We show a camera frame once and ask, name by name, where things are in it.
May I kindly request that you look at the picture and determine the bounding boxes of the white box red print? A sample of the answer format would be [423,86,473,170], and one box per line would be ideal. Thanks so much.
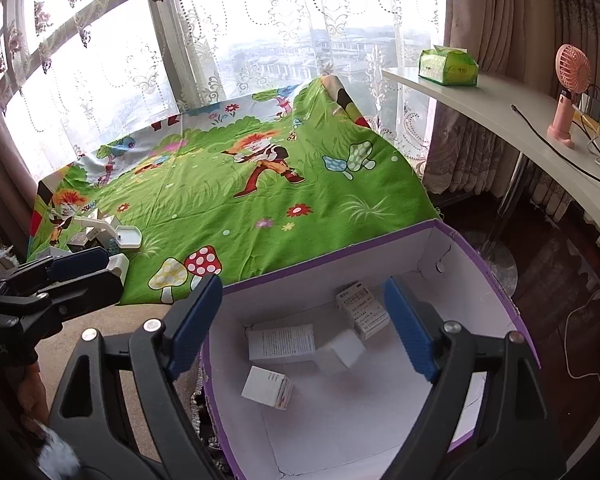
[241,366,293,412]

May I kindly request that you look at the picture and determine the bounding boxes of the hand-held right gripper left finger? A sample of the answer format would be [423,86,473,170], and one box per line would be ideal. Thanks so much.
[47,274,226,480]

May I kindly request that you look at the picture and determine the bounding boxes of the green tissue pack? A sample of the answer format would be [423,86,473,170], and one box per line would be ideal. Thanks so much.
[418,46,480,87]

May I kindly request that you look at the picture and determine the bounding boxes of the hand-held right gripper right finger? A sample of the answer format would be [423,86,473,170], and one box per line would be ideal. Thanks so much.
[380,276,567,480]

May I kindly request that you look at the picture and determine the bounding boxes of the pink handheld fan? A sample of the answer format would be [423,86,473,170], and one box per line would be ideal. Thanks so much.
[546,44,592,150]

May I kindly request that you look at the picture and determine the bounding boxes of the small white cube box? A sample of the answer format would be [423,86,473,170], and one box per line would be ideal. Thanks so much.
[314,329,367,375]

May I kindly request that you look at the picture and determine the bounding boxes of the chrome desk leg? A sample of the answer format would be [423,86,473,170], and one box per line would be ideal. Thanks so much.
[472,152,526,286]

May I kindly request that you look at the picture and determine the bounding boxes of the white medicine box dark text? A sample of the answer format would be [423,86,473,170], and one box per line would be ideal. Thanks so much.
[336,282,392,341]

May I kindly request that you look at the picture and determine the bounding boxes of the green cartoon printed blanket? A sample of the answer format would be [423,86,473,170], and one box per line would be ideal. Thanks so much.
[27,74,443,306]

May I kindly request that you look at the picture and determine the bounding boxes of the white curved desk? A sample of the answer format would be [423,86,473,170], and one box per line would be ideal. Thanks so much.
[381,66,600,241]

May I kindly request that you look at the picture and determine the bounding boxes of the beaded tassel fringe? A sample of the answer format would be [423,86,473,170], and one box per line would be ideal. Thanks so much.
[192,360,222,461]

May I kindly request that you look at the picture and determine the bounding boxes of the sheer lace curtain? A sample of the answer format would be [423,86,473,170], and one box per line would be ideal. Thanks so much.
[0,0,448,196]

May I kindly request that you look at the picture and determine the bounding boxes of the black cable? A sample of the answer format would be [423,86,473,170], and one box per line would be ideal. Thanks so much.
[511,104,600,187]

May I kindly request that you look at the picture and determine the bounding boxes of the white cable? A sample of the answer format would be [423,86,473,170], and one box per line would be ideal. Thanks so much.
[564,260,600,396]

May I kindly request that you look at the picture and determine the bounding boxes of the brown patterned drape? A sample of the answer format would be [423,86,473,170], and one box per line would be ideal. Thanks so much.
[422,0,600,196]

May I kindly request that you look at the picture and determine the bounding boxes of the purple cardboard box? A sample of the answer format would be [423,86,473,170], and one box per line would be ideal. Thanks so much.
[200,219,542,480]

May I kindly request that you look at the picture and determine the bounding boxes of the grey box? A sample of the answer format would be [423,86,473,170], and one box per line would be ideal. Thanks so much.
[67,232,103,253]

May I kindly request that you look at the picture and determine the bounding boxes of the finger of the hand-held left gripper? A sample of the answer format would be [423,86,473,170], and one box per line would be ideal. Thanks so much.
[0,246,110,291]
[35,269,127,321]

